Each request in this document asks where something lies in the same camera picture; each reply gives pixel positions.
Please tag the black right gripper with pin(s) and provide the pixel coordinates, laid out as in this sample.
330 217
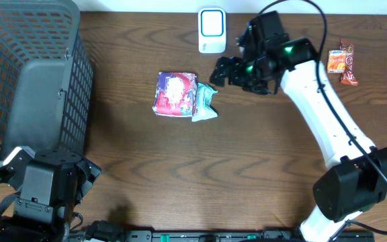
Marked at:
234 76

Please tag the teal white snack packet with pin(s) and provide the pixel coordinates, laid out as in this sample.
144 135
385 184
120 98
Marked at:
203 109

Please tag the red purple snack bag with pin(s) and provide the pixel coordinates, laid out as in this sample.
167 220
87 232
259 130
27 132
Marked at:
175 94

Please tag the small orange snack packet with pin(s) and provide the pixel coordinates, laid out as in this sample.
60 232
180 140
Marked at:
336 61

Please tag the red white striped packet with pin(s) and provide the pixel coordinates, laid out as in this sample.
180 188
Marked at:
347 77

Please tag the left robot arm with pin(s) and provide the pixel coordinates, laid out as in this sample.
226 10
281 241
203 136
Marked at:
48 186

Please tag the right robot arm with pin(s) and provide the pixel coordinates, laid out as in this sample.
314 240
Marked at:
356 175

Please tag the grey plastic mesh basket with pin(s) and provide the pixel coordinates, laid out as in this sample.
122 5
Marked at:
46 76

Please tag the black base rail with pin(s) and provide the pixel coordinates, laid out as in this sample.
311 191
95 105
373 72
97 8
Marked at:
149 236

